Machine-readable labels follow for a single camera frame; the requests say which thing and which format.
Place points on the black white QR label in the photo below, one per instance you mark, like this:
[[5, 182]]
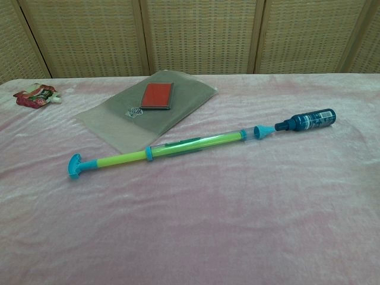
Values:
[[135, 112]]

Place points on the clear plastic tube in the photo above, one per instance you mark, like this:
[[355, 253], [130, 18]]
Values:
[[207, 142]]

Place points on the woven wicker folding screen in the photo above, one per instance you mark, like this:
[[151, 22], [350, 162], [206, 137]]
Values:
[[202, 35]]

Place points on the flat red box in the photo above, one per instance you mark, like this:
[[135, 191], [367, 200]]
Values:
[[156, 95]]

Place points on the pink plush table cloth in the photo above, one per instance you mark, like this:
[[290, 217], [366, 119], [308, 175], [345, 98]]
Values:
[[190, 222]]

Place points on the translucent grey plastic bag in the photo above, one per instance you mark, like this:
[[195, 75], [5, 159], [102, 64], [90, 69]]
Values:
[[184, 101]]

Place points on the dark blue spray bottle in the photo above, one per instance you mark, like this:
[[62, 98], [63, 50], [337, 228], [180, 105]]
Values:
[[311, 119]]

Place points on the red snack pouch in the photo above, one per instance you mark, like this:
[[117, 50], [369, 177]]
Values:
[[34, 95]]

